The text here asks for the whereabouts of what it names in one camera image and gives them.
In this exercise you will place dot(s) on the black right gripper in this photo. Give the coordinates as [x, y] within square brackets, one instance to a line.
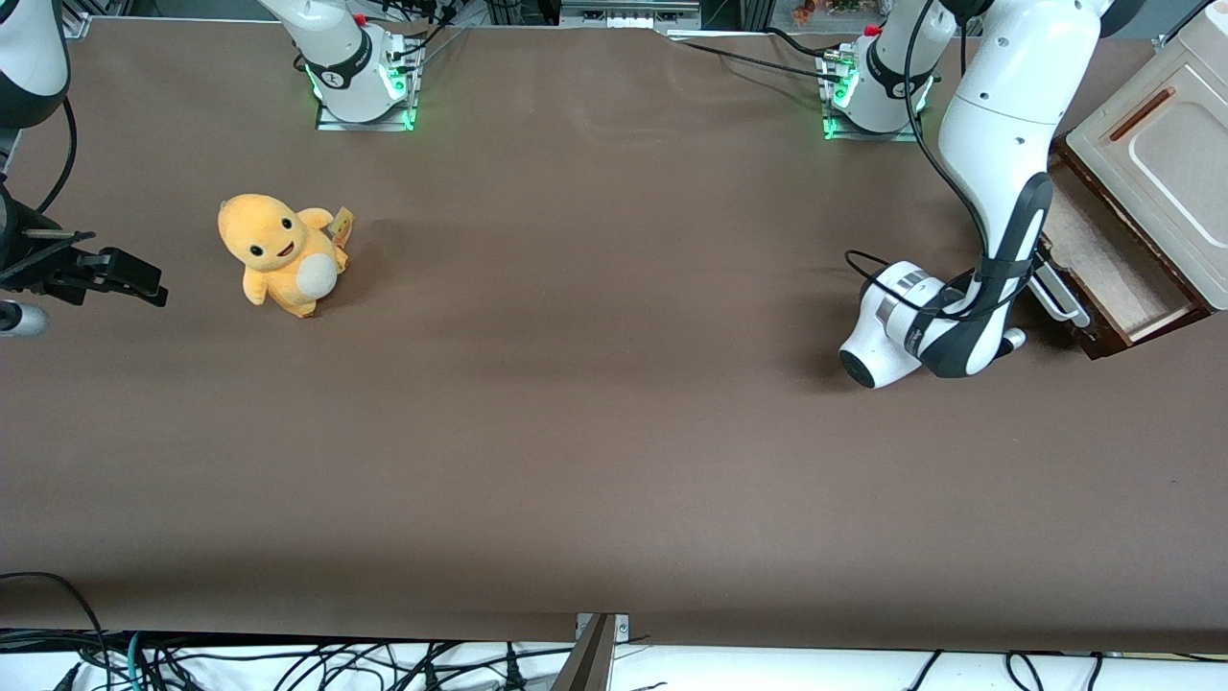
[38, 266]

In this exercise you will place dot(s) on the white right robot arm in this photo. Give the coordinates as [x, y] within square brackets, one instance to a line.
[345, 67]

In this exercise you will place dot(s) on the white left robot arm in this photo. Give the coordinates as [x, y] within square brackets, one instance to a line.
[1007, 106]

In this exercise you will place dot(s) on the cream drawer cabinet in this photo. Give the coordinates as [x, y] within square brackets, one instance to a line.
[1170, 173]

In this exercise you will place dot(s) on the yellow plush toy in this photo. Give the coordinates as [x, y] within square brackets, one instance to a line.
[278, 250]

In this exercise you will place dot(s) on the brown wooden strip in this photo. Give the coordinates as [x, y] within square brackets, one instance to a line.
[1142, 114]

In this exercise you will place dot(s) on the yellow plush toy tag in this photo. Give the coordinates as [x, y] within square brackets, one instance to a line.
[342, 226]

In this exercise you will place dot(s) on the orange small object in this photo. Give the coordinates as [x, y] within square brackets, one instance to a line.
[804, 11]

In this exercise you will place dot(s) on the brown table cover sheet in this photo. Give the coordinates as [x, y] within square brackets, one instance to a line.
[614, 403]

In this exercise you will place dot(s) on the grey equipment box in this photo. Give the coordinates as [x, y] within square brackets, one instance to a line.
[628, 14]

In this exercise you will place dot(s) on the aluminium profile bar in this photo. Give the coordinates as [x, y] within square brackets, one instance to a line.
[587, 667]

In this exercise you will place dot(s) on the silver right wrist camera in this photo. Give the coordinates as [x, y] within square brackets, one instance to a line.
[19, 320]

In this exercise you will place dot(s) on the metal table corner bracket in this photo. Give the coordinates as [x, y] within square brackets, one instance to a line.
[77, 27]

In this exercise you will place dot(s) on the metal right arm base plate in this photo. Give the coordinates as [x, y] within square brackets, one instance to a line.
[365, 126]

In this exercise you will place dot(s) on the silver mounting bracket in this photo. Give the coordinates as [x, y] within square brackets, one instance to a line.
[622, 629]

